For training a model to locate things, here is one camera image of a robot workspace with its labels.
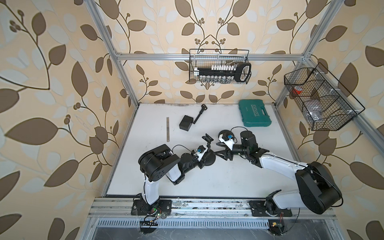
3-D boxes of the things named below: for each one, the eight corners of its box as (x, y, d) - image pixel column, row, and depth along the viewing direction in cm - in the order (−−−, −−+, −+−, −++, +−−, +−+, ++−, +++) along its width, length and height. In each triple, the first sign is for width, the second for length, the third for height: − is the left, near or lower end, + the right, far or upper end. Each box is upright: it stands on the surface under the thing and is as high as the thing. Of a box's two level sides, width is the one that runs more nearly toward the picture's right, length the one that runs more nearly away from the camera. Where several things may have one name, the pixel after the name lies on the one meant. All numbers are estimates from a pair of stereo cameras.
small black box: (178, 127, 108) (178, 125, 105) (185, 117, 114) (184, 115, 112) (188, 131, 106) (188, 128, 104) (194, 120, 112) (194, 117, 110)
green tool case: (243, 127, 109) (245, 122, 104) (237, 103, 125) (238, 98, 121) (269, 127, 109) (272, 122, 104) (260, 103, 125) (262, 98, 121)
